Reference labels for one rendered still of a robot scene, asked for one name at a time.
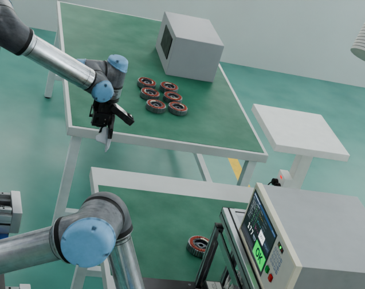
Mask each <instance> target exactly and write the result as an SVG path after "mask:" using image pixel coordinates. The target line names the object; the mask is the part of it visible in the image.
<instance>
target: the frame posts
mask: <svg viewBox="0 0 365 289"><path fill-rule="evenodd" d="M219 229H221V231H222V233H223V230H224V228H223V225H222V223H218V222H215V224H214V227H213V230H212V233H211V235H210V238H209V242H208V244H207V247H206V250H205V253H204V256H203V258H202V261H201V265H200V266H199V270H198V273H197V276H196V278H195V283H196V284H195V285H196V286H199V285H201V286H202V285H203V283H204V281H205V280H206V277H207V274H208V272H209V269H210V266H211V263H212V261H213V258H214V255H215V252H216V250H217V247H218V241H217V238H216V235H217V232H218V230H219ZM230 256H231V259H232V261H233V264H234V267H236V265H237V262H236V260H235V257H234V255H233V252H232V250H231V251H230ZM228 275H229V272H228V270H227V266H226V265H225V267H224V270H223V273H222V276H221V278H220V282H221V284H222V286H224V285H225V282H226V278H227V277H228Z"/></svg>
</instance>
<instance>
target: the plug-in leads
mask: <svg viewBox="0 0 365 289"><path fill-rule="evenodd" d="M236 271H238V270H236ZM237 275H238V276H239V277H238V278H239V279H240V283H241V285H243V283H242V276H241V275H240V272H239V271H238V274H237ZM230 281H231V279H230ZM230 281H229V275H228V277H227V278H226V282H225V285H224V287H223V289H228V288H229V284H230ZM229 289H234V286H233V284H232V285H231V286H230V288H229Z"/></svg>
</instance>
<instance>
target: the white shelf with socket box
mask: <svg viewBox="0 0 365 289"><path fill-rule="evenodd" d="M252 112H253V114H254V116H255V117H256V119H257V121H258V123H259V125H260V127H261V128H262V130H263V132H264V134H265V136H266V138H267V140H268V141H269V143H270V145H271V147H272V149H273V151H277V152H282V153H290V154H296V156H295V159H294V161H293V163H292V166H291V169H290V171H287V170H281V169H280V171H279V172H278V175H277V178H273V179H272V181H271V182H269V183H268V185H269V184H270V183H272V185H274V186H280V187H285V188H294V189H300V188H301V186H302V184H303V181H304V178H305V176H306V174H307V171H308V169H309V166H310V164H311V162H312V159H313V157H317V158H325V159H332V160H337V161H345V162H347V161H348V159H349V157H350V155H349V153H348V152H347V150H346V149H345V148H344V146H343V145H342V144H341V142H340V140H338V138H337V136H336V135H335V134H334V132H333V131H332V130H331V128H330V127H329V125H328V124H327V122H326V121H325V120H324V118H323V117H322V116H321V115H319V114H313V113H308V112H301V111H295V110H288V109H284V108H277V107H271V106H264V105H260V104H253V106H252Z"/></svg>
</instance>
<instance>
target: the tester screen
mask: <svg viewBox="0 0 365 289"><path fill-rule="evenodd" d="M249 221H250V224H251V226H252V228H253V231H254V232H253V235H252V237H251V235H250V232H249V230H248V227H247V225H248V223H249ZM244 223H245V225H246V228H247V230H248V232H249V235H250V238H251V240H252V242H253V246H252V247H251V245H250V242H249V240H248V237H247V235H246V233H245V230H244V228H243V226H242V230H243V232H244V234H245V237H246V239H247V241H248V244H249V246H250V249H251V251H252V250H253V248H254V245H255V243H256V240H257V241H258V243H259V245H260V247H261V250H262V252H263V254H264V257H265V260H266V258H267V257H268V255H267V256H266V254H265V251H264V249H263V247H262V244H261V242H260V239H259V238H258V235H259V233H260V230H262V233H263V235H264V237H265V240H266V242H267V244H268V246H269V249H271V247H272V244H273V242H274V239H275V237H276V235H275V234H274V231H273V229H272V227H271V225H270V222H269V220H268V218H267V216H266V214H265V212H264V210H263V208H262V205H261V203H260V201H259V199H258V197H257V195H256V192H255V193H254V196H253V199H252V201H251V204H250V206H249V210H248V212H247V215H246V217H245V221H244ZM243 225H244V224H243ZM269 251H270V250H269ZM252 254H253V251H252ZM268 254H269V253H268ZM253 256H254V254H253ZM254 259H255V261H256V258H255V257H254ZM256 264H257V261H256ZM257 266H258V264H257ZM258 269H259V271H260V268H259V266H258ZM261 271H262V270H261ZM261 271H260V273H261Z"/></svg>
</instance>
